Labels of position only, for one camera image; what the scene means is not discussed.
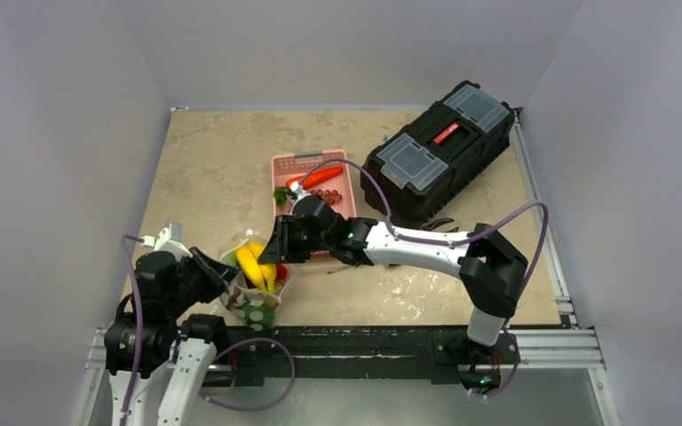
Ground green leafy vegetable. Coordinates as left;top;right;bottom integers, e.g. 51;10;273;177
273;186;289;209

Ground green handled screwdriver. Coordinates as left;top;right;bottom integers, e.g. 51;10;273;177
327;264;353;275

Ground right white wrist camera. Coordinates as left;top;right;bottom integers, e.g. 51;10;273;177
286;181;310;203

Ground clear zip top bag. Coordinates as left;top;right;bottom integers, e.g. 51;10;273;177
218;229;297;319

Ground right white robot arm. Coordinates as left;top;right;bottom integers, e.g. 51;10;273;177
258;195;529;361

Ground orange carrot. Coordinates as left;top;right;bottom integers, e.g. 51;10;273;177
284;166;344;189

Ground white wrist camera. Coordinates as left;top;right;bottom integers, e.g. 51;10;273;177
140;222;192;261
286;181;310;203

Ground pink plastic basket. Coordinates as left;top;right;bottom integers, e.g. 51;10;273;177
271;148;357;218

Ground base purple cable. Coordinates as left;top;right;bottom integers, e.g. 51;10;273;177
196;337;297;414

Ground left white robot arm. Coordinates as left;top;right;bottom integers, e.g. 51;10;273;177
104;248;240;425

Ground yellow banana bunch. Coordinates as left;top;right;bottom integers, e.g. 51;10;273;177
234;242;277;293

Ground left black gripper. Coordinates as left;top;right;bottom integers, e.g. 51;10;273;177
164;244;241;315

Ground green bell pepper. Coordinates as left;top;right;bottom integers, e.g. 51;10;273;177
231;299;276;331

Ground black pliers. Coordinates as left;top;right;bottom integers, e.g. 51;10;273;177
420;217;455;231

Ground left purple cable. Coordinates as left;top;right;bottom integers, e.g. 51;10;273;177
118;234;157;426

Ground purple grapes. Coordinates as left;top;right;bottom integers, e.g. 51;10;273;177
311;189;343;205

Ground black plastic toolbox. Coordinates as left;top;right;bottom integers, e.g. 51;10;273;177
361;81;515;228

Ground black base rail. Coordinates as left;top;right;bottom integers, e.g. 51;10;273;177
204;325;520;391

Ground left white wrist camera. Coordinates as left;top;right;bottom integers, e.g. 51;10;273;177
140;222;192;261

